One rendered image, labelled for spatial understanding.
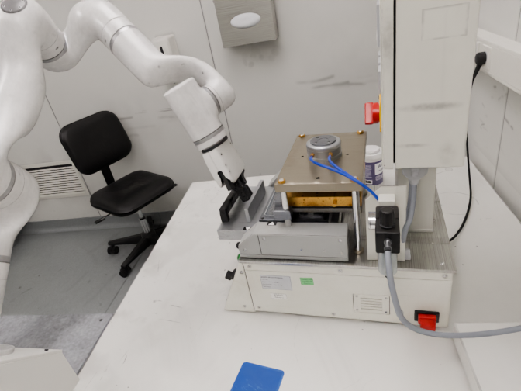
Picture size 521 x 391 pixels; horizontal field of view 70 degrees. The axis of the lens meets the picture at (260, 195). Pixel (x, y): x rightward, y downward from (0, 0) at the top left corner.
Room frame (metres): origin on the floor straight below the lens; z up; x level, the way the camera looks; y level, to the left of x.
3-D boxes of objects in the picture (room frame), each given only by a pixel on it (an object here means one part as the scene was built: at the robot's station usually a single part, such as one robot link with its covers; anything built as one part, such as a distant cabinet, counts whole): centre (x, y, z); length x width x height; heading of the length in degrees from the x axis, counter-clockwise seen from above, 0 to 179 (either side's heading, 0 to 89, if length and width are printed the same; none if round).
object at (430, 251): (0.78, -0.20, 0.93); 0.46 x 0.35 x 0.01; 69
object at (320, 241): (0.69, -0.04, 0.96); 0.26 x 0.05 x 0.07; 69
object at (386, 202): (0.54, -0.20, 1.05); 0.15 x 0.05 x 0.15; 159
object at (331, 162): (0.76, -0.19, 1.08); 0.31 x 0.24 x 0.13; 159
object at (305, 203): (0.78, -0.16, 1.07); 0.22 x 0.17 x 0.10; 159
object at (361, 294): (0.78, -0.15, 0.84); 0.53 x 0.37 x 0.17; 69
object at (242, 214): (0.83, -0.05, 0.97); 0.30 x 0.22 x 0.08; 69
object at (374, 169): (1.23, -0.42, 0.82); 0.09 x 0.09 x 0.15
